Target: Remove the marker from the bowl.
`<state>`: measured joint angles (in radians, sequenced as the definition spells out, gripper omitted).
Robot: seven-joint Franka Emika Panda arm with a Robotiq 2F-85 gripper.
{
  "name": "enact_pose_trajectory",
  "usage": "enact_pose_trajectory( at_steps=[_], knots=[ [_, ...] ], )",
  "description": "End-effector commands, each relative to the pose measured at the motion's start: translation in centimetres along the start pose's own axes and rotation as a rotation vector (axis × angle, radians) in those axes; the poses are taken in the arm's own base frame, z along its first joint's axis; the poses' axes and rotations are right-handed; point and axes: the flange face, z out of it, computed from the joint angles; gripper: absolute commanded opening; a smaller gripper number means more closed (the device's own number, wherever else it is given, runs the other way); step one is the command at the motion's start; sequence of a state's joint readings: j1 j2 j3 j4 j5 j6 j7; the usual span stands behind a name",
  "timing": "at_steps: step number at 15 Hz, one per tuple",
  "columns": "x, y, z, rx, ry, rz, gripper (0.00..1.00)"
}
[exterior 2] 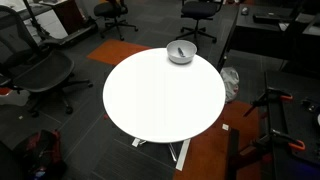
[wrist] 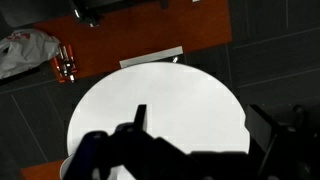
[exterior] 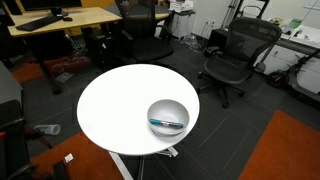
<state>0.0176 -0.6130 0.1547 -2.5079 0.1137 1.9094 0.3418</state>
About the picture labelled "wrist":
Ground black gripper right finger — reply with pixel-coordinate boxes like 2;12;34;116
245;105;279;152

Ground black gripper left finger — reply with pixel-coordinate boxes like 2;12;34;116
134;104;147;130

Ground white bowl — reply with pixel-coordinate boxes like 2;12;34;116
59;156;73;180

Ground round white table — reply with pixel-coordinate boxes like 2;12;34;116
66;61;250;180

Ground orange box with tools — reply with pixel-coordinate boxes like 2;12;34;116
53;44;78;83

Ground white crumpled plastic bag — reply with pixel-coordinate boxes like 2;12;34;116
0;29;60;79

